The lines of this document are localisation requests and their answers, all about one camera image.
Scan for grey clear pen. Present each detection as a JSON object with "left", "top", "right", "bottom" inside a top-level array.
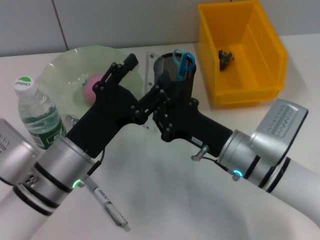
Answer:
[{"left": 83, "top": 176, "right": 132, "bottom": 232}]

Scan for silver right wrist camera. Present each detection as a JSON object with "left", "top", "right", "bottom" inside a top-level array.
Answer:
[{"left": 249, "top": 98, "right": 309, "bottom": 164}]

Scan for right gripper cable with plugs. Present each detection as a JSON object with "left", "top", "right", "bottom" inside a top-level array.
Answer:
[{"left": 190, "top": 144, "right": 243, "bottom": 183}]

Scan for clear plastic ruler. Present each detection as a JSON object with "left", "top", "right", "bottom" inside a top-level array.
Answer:
[{"left": 141, "top": 50, "right": 161, "bottom": 134}]

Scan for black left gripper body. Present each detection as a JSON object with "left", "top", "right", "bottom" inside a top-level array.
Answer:
[{"left": 66, "top": 82, "right": 149, "bottom": 159}]

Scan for pale green glass fruit plate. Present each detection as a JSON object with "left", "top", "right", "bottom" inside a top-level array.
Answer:
[{"left": 38, "top": 45, "right": 146, "bottom": 120}]

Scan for black mesh pen cup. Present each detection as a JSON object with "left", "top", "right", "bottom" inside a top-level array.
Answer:
[{"left": 153, "top": 52, "right": 198, "bottom": 106}]

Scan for yellow plastic storage bin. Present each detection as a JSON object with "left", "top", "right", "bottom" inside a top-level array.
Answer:
[{"left": 197, "top": 0, "right": 289, "bottom": 109}]

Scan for blue capped scissors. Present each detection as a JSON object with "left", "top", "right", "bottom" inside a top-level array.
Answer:
[{"left": 172, "top": 48, "right": 196, "bottom": 82}]

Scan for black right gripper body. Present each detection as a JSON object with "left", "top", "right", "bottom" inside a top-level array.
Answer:
[{"left": 159, "top": 98, "right": 233, "bottom": 159}]

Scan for pink peach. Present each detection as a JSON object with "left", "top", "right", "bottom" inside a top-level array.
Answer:
[{"left": 82, "top": 73, "right": 106, "bottom": 105}]

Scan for clear green-label water bottle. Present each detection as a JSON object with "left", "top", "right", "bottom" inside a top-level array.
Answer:
[{"left": 12, "top": 75, "right": 68, "bottom": 150}]

